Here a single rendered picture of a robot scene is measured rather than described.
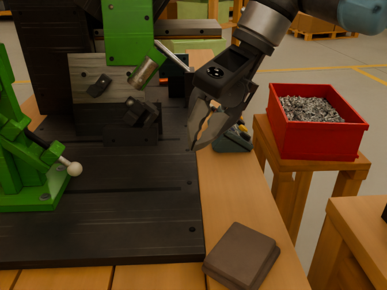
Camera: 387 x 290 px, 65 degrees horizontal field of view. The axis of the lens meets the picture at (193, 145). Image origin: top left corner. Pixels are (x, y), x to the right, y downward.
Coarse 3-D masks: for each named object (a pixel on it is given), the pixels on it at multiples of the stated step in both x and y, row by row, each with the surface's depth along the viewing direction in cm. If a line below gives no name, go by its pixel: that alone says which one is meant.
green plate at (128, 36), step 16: (112, 0) 68; (128, 0) 68; (144, 0) 68; (112, 16) 69; (128, 16) 69; (144, 16) 69; (112, 32) 70; (128, 32) 70; (144, 32) 70; (112, 48) 71; (128, 48) 71; (144, 48) 71; (112, 64) 72; (128, 64) 72
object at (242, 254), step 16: (240, 224) 47; (224, 240) 44; (240, 240) 44; (256, 240) 44; (272, 240) 44; (208, 256) 42; (224, 256) 42; (240, 256) 42; (256, 256) 42; (272, 256) 44; (208, 272) 42; (224, 272) 40; (240, 272) 40; (256, 272) 40; (240, 288) 39; (256, 288) 40
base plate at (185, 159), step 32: (160, 96) 101; (64, 128) 81; (96, 160) 68; (128, 160) 68; (160, 160) 68; (192, 160) 68; (64, 192) 58; (96, 192) 58; (128, 192) 58; (160, 192) 58; (192, 192) 58; (0, 224) 51; (32, 224) 51; (64, 224) 51; (96, 224) 51; (128, 224) 51; (160, 224) 51; (192, 224) 51; (0, 256) 46; (32, 256) 46; (64, 256) 46; (96, 256) 46; (128, 256) 46; (160, 256) 46; (192, 256) 46
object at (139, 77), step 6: (144, 60) 69; (150, 60) 68; (144, 66) 69; (150, 66) 69; (156, 66) 69; (138, 72) 69; (144, 72) 69; (150, 72) 70; (132, 78) 70; (138, 78) 69; (144, 78) 70; (132, 84) 69; (138, 84) 70
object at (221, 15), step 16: (176, 0) 369; (192, 0) 340; (208, 0) 294; (224, 0) 331; (240, 0) 321; (160, 16) 353; (176, 16) 356; (192, 16) 318; (208, 16) 301; (224, 16) 329; (240, 16) 331
